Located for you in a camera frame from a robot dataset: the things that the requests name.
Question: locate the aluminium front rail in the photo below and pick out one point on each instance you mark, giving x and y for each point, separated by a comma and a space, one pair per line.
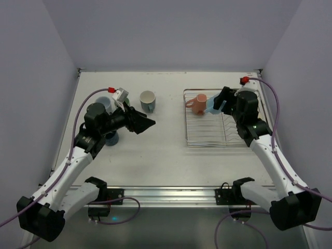
176, 197

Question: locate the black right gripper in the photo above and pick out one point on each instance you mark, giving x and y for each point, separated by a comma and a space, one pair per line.
225, 97

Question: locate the metal wire dish rack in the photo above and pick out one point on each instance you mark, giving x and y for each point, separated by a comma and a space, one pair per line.
209, 130

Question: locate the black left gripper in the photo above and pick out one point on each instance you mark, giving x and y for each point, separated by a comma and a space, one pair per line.
130, 120

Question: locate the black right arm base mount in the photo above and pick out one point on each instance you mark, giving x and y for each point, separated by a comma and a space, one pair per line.
230, 195

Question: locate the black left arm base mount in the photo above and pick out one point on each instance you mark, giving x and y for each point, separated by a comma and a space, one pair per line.
104, 195

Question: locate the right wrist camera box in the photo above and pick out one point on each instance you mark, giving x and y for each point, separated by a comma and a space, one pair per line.
248, 84

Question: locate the dark blue mug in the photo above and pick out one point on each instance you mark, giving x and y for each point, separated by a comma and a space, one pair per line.
111, 138

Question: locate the pink mug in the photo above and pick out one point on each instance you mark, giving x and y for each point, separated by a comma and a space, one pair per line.
197, 104

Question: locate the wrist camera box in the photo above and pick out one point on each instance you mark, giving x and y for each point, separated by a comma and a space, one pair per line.
119, 97
248, 84

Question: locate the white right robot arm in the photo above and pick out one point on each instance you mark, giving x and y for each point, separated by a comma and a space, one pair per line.
290, 205

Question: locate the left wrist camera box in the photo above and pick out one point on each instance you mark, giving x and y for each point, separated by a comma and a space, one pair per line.
119, 97

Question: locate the pale blue footed cup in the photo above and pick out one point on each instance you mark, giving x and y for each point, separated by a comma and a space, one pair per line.
106, 101

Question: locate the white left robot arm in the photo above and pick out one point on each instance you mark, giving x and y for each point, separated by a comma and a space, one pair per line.
44, 213

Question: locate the teal grey mug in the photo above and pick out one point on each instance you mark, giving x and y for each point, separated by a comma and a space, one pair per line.
148, 101

